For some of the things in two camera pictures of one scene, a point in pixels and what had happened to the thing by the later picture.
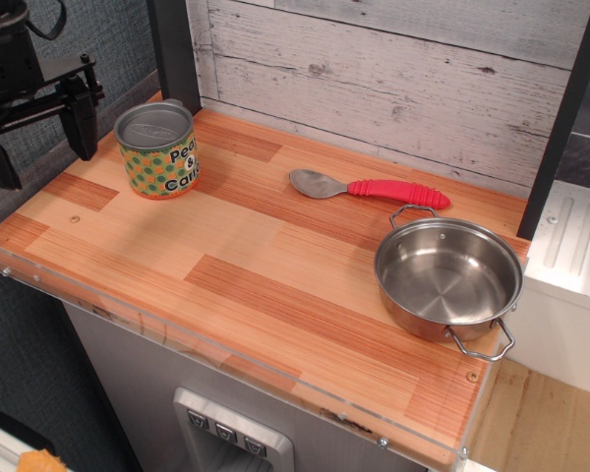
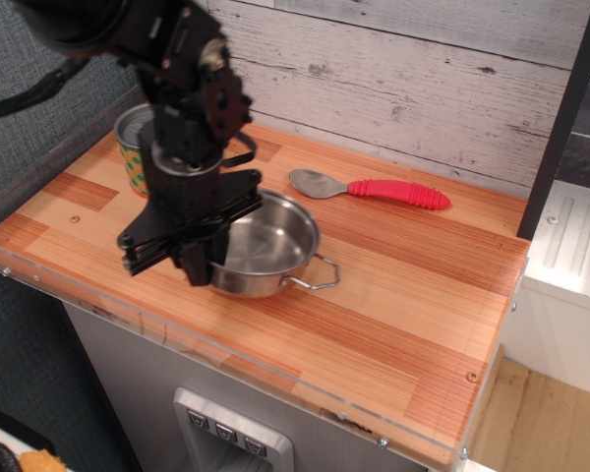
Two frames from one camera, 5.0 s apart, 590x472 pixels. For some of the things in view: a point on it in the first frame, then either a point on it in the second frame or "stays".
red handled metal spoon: x=314 y=183 stays
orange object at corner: x=40 y=460 stays
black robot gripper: x=19 y=88 to x=190 y=195
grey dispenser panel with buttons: x=216 y=439 stays
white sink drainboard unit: x=561 y=321 stays
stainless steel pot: x=450 y=278 to x=271 y=243
